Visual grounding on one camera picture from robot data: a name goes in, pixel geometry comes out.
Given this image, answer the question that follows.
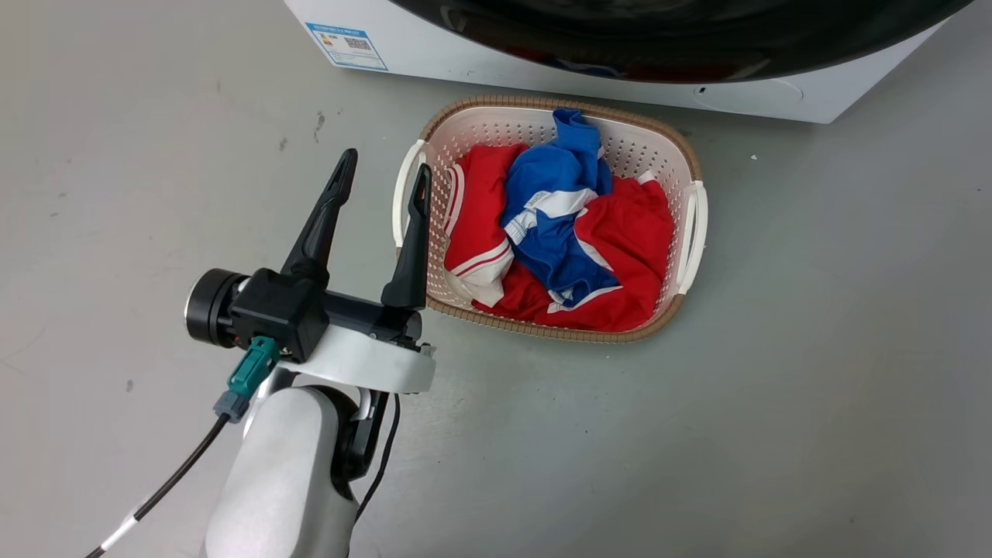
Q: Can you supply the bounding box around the white washing machine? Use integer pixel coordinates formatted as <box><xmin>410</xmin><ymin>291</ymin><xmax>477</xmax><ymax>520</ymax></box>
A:
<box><xmin>283</xmin><ymin>0</ymin><xmax>950</xmax><ymax>125</ymax></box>

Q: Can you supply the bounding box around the black cable with teal connector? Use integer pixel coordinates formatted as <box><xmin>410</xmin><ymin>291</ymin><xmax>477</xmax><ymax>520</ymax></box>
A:
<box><xmin>84</xmin><ymin>336</ymin><xmax>281</xmax><ymax>558</ymax></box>

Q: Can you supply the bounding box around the blue white energy label sticker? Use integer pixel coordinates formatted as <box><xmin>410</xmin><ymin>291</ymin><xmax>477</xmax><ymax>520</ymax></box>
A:
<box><xmin>305</xmin><ymin>22</ymin><xmax>388</xmax><ymax>72</ymax></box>

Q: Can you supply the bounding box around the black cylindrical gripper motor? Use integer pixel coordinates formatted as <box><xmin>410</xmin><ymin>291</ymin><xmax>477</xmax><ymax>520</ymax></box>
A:
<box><xmin>184</xmin><ymin>268</ymin><xmax>250</xmax><ymax>348</ymax></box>

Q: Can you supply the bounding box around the red white-trimmed garment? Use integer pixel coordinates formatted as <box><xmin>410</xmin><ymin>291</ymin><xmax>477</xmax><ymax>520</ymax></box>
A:
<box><xmin>443</xmin><ymin>143</ymin><xmax>675</xmax><ymax>332</ymax></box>

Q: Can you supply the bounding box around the thin black cable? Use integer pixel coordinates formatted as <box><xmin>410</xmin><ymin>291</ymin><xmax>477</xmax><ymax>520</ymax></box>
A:
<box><xmin>353</xmin><ymin>391</ymin><xmax>401</xmax><ymax>524</ymax></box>

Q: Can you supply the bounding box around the white brown-rimmed laundry basket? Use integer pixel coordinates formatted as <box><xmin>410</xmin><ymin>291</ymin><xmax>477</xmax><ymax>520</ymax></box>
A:
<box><xmin>391</xmin><ymin>95</ymin><xmax>708</xmax><ymax>344</ymax></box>

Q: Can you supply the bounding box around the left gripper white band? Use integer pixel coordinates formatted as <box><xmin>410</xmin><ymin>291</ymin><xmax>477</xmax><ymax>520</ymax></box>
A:
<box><xmin>281</xmin><ymin>149</ymin><xmax>436</xmax><ymax>394</ymax></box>

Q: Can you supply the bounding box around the blue white-striped garment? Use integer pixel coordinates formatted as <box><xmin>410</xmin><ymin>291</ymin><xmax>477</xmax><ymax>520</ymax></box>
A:
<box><xmin>500</xmin><ymin>108</ymin><xmax>621</xmax><ymax>308</ymax></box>

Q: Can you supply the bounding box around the dark glass washing machine door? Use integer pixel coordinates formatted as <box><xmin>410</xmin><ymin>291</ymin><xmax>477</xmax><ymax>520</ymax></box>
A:
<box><xmin>387</xmin><ymin>0</ymin><xmax>973</xmax><ymax>84</ymax></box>

